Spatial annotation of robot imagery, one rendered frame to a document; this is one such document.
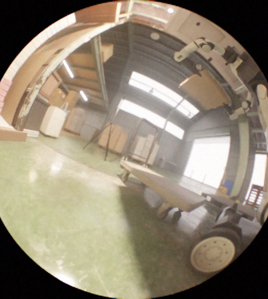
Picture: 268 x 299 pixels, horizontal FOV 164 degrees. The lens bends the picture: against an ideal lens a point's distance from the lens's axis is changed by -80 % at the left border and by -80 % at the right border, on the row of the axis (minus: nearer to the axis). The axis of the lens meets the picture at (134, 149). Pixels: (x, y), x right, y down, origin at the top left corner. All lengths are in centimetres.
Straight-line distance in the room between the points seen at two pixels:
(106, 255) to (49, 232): 18
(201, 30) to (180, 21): 24
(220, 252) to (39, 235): 55
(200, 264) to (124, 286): 27
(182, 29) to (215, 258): 168
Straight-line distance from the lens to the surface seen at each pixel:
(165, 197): 53
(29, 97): 120
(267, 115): 77
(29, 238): 36
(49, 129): 182
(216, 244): 41
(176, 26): 139
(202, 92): 114
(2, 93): 116
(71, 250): 34
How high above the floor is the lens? 32
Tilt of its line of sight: 2 degrees up
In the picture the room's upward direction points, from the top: 22 degrees clockwise
